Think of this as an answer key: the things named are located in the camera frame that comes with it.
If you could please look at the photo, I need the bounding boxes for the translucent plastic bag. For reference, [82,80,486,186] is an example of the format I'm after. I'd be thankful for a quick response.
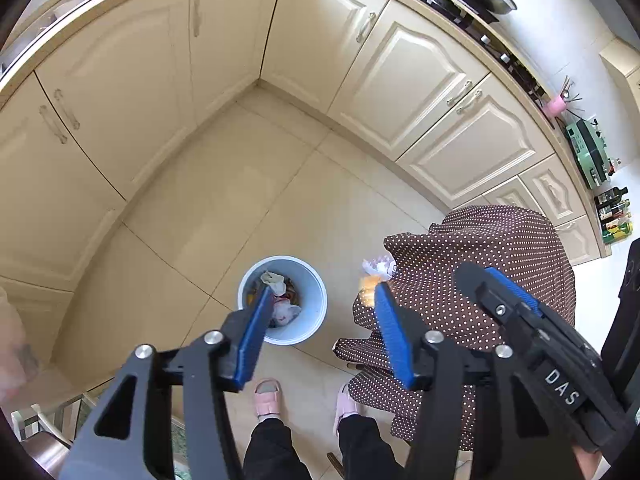
[269,297,302,328]

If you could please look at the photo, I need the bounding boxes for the white paper bag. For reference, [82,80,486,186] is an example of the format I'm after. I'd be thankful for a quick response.
[259,271,288,297]

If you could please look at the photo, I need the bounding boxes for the light blue trash bin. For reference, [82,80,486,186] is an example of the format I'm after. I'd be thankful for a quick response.
[236,255,328,346]

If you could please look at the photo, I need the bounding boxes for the pink left slipper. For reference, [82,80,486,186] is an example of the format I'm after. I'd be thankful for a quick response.
[254,378,281,422]

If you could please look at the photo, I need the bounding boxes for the pink slipper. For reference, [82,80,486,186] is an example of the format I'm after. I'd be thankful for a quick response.
[333,384,362,434]
[254,378,281,422]

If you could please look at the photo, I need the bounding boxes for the black trouser left leg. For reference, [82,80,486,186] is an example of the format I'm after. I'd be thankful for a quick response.
[243,418,311,480]

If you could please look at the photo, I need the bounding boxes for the black trouser leg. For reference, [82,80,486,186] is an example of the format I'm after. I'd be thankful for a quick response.
[337,415,404,480]
[243,418,311,480]

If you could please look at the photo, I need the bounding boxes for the black trouser right leg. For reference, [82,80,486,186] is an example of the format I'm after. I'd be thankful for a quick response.
[337,415,404,480]

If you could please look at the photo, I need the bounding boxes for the pink right slipper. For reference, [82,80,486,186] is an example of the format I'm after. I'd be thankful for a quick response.
[333,384,362,434]

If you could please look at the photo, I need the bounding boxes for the brown polka dot tablecloth table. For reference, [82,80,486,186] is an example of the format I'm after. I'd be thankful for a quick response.
[334,205,576,442]

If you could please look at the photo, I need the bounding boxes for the orange snack wrapper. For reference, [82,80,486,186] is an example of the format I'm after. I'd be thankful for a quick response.
[358,275,380,308]

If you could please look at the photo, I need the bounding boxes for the dark oil bottle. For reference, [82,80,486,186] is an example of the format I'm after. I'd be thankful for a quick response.
[594,186,628,209]

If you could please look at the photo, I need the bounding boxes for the green electric cooker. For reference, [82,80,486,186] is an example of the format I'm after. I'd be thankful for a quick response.
[565,119,615,190]

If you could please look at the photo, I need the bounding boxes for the pink utensil holder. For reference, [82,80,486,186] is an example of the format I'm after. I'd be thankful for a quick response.
[542,96,567,118]

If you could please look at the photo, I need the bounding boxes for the lower cream cabinets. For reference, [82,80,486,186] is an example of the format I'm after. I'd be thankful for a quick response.
[0,0,612,401]

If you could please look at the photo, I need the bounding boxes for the black gas stove top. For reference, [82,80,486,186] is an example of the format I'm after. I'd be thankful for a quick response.
[420,0,550,107]

